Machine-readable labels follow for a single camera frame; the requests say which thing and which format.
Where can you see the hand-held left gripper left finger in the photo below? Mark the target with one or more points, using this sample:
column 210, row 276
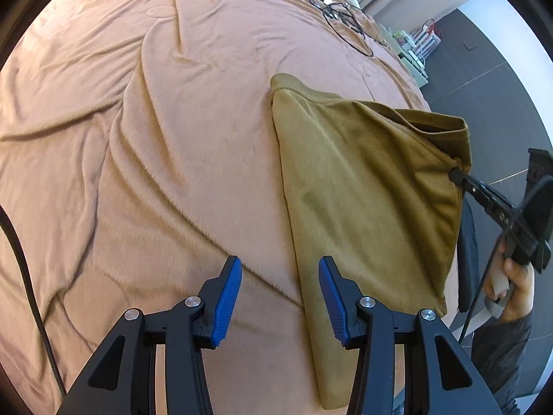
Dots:
column 224, row 302

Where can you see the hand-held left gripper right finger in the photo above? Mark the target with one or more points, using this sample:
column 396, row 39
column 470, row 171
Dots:
column 335, row 302

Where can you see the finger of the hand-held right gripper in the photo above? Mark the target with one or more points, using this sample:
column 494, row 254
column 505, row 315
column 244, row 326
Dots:
column 479, row 190

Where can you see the brown printed t-shirt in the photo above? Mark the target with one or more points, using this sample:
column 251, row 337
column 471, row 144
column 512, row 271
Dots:
column 367, row 207

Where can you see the person's right forearm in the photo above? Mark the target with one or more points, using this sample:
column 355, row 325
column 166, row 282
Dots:
column 505, row 363

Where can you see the person's right hand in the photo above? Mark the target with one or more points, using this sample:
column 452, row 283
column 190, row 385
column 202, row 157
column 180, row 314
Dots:
column 520, row 289

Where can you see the dark cloth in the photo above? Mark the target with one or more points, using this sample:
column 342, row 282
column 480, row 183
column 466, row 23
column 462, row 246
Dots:
column 468, row 259

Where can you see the white storage rack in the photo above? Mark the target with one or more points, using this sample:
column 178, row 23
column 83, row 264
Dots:
column 414, row 47

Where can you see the pink fleece blanket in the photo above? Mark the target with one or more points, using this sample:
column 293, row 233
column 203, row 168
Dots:
column 151, row 138

